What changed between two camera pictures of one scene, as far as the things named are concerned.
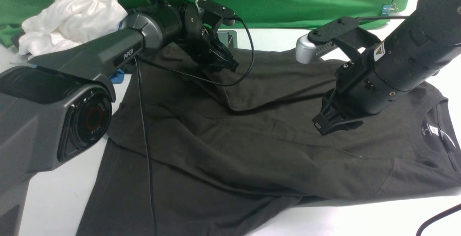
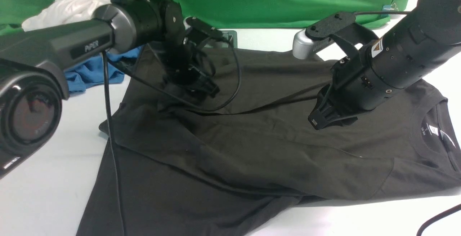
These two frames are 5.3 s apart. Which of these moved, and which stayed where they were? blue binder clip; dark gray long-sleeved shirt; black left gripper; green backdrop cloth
Moved: black left gripper
Stayed: green backdrop cloth; blue binder clip; dark gray long-sleeved shirt
